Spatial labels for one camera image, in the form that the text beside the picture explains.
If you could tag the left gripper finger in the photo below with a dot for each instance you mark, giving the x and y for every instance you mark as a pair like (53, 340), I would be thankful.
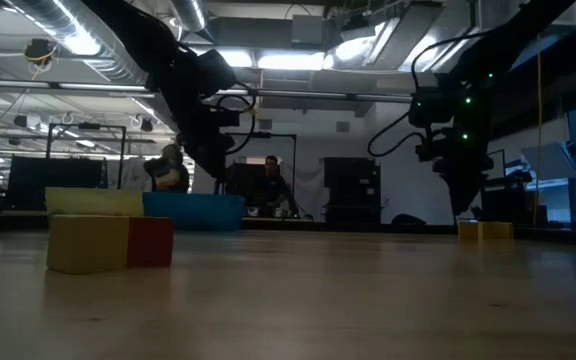
(223, 160)
(205, 157)

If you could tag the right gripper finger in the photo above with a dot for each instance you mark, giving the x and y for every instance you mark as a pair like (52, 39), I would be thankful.
(455, 185)
(475, 187)

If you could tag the yellow arch block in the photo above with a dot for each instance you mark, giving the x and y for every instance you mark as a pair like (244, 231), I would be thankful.
(495, 231)

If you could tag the red cube block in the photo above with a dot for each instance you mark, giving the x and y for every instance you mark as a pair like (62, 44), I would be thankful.
(150, 241)

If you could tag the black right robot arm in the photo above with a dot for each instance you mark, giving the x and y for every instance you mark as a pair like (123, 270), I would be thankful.
(508, 45)

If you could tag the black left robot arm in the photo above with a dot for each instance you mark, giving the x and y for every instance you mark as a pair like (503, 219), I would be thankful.
(138, 35)

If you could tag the equipment desk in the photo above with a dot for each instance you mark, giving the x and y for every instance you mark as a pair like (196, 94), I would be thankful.
(508, 200)

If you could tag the person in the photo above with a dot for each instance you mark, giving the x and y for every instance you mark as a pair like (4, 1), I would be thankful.
(168, 172)
(270, 185)

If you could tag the blue plastic bin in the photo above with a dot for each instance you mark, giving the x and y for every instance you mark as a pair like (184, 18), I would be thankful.
(193, 212)

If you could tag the black floor bag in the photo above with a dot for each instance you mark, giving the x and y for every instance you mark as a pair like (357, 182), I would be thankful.
(408, 219)

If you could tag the white poster board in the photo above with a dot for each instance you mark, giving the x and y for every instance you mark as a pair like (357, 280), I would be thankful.
(133, 175)

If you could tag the grey tilted panel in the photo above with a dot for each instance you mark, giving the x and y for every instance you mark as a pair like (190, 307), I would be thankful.
(550, 161)

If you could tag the bright ceiling light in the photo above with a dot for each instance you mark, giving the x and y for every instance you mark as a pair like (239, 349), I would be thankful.
(288, 61)

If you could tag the black cabinet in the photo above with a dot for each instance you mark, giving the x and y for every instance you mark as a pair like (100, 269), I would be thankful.
(350, 185)

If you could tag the long ceiling pipe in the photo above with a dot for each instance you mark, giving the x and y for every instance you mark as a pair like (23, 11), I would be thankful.
(318, 94)

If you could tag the yellow plastic bin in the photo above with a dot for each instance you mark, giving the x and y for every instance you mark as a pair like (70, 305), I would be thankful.
(93, 201)

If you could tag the grey ceiling box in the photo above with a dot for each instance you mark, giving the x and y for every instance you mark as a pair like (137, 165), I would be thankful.
(307, 29)

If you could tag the black panel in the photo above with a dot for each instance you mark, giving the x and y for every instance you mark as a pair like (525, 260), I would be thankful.
(53, 180)

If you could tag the black yellow ceiling reel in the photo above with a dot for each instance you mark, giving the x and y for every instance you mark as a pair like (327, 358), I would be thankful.
(40, 50)

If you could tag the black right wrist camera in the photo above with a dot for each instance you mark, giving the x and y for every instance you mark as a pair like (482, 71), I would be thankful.
(428, 107)

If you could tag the black gantry frame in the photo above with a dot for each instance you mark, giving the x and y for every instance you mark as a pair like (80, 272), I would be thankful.
(278, 134)

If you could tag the silver rectangular ceiling duct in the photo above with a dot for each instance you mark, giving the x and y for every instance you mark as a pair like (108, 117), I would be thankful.
(403, 40)

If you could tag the silver round ceiling duct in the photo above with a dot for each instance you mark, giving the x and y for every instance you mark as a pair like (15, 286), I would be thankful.
(53, 20)
(190, 12)

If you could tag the black tubular stand frame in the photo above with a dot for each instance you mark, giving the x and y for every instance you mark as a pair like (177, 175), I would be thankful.
(88, 126)

